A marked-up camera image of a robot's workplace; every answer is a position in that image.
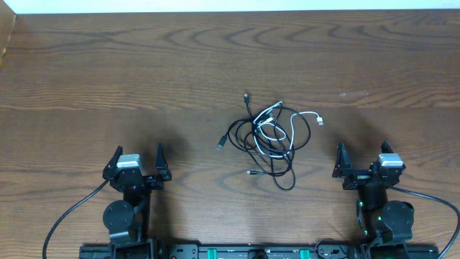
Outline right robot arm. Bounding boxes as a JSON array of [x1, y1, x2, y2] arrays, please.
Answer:
[[332, 142, 414, 245]]

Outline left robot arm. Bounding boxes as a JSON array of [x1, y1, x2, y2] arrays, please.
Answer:
[[103, 145, 172, 245]]

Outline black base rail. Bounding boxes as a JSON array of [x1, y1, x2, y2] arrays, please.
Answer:
[[78, 243, 440, 259]]

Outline black usb cable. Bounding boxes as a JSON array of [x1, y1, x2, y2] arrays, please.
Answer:
[[216, 94, 312, 191]]

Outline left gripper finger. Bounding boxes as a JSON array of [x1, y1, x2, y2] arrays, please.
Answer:
[[103, 146, 123, 172], [155, 143, 169, 176]]

